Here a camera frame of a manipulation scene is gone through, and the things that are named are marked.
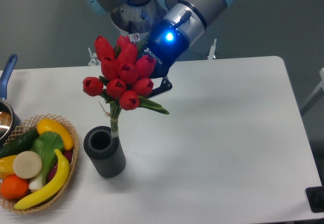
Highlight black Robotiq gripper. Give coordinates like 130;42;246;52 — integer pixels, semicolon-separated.
139;3;205;99

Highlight red tulip bouquet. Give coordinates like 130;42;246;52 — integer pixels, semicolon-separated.
83;35;168;138

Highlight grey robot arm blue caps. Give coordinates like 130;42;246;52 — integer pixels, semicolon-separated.
85;0;234;97

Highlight dark grey ribbed vase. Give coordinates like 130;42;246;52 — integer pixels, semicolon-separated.
84;126;126;178

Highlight dark red fruit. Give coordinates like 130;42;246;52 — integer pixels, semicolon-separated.
47;150;73;182

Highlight yellow squash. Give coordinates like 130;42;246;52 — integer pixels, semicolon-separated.
36;118;74;151

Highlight green bok choy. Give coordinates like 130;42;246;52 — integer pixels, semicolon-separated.
29;131;64;192

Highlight yellow banana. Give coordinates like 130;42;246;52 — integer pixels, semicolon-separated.
14;149;70;210

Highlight woven wicker basket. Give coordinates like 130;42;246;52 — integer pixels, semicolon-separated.
1;114;79;214

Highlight green cucumber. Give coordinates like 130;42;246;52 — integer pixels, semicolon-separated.
1;128;39;158

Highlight beige round disc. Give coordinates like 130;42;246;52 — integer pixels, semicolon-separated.
13;151;42;179

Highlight yellow bell pepper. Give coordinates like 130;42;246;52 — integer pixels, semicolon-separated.
0;155;17;180

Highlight orange fruit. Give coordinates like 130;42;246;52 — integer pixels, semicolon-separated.
1;175;29;200

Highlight black device at table edge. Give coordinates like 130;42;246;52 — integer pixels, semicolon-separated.
305;186;323;213

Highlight white frame at right edge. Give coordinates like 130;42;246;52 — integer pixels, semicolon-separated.
299;68;323;117

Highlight blue handled saucepan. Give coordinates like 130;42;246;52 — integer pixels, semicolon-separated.
1;54;21;148

